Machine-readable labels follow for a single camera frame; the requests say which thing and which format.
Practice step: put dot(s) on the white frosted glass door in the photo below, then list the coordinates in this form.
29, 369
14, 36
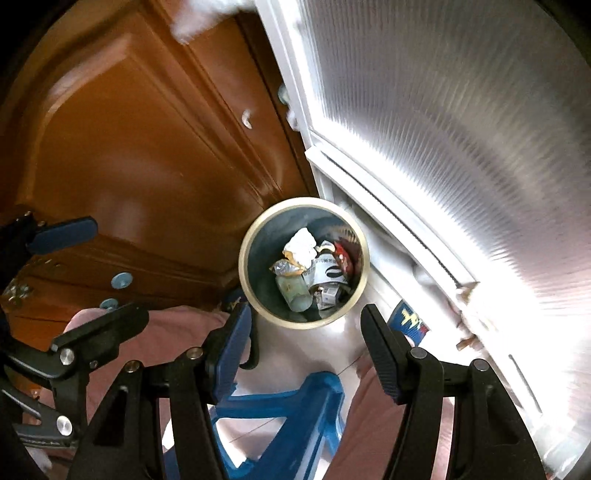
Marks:
463, 129

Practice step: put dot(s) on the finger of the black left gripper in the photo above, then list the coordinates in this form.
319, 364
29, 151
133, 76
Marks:
49, 239
71, 352

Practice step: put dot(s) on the brown wooden cabinet door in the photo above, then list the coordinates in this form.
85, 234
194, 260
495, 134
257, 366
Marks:
174, 141

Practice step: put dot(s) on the round trash bin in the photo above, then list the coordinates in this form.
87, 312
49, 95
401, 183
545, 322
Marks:
337, 276

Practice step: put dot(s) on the green plastic cup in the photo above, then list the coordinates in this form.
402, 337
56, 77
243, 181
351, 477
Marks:
295, 292

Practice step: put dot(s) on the white paper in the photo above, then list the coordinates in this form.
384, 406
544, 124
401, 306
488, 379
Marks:
300, 250

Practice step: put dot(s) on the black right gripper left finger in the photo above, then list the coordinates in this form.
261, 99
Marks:
123, 438

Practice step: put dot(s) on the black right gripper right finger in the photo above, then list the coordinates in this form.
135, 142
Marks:
489, 438

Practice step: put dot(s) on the white plastic bag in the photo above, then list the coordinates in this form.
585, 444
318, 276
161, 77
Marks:
194, 17

